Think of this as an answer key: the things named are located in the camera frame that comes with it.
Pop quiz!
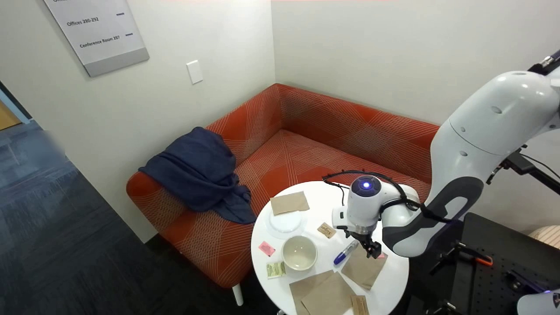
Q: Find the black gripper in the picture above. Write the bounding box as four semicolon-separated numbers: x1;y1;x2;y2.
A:
345;226;385;261

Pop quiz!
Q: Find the blue marker with white cap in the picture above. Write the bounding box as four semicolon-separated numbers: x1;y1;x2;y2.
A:
332;240;360;268

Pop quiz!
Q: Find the white ceramic bowl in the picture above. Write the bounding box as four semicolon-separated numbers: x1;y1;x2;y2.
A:
282;235;318;274

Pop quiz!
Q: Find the medium brown paper napkin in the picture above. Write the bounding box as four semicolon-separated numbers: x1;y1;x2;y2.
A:
339;247;390;293

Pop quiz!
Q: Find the small brown sachet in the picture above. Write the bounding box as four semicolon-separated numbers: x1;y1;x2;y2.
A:
317;223;339;240

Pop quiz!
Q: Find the narrow brown paper packet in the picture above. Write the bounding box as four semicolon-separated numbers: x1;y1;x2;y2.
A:
350;295;371;315

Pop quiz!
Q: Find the large brown paper napkin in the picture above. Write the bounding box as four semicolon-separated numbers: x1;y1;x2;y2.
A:
289;270;357;315

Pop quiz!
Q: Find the round white table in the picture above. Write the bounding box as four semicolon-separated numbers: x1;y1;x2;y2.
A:
250;181;411;315

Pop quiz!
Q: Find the white round lid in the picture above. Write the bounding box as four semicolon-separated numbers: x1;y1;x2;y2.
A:
268;212;304;235

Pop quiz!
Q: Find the black tripod with orange clamp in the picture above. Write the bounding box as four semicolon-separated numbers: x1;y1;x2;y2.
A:
429;242;495;315

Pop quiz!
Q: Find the small brown paper napkin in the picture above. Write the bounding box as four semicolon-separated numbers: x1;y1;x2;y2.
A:
269;191;311;218

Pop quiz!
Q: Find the green sachet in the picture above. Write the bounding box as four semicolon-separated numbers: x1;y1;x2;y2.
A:
264;261;287;281

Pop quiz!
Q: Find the orange red sofa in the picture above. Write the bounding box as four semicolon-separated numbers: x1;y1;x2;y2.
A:
126;83;441;293

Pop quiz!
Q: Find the black side table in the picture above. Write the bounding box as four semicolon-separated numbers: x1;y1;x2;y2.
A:
451;212;560;315

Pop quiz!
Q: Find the light wooden board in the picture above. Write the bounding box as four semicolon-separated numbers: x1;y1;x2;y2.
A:
528;225;560;251

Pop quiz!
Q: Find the white grey rounded device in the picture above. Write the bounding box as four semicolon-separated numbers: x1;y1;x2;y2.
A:
516;289;560;315

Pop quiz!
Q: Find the navy blue cloth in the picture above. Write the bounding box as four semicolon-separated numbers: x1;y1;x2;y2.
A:
138;127;257;226

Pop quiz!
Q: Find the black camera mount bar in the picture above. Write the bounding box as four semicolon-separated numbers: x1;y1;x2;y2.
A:
499;148;560;197

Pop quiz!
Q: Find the white light switch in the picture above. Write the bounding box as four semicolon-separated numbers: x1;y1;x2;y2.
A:
185;58;205;86

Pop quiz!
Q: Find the grey wall sign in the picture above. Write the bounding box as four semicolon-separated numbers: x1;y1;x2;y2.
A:
42;0;150;79

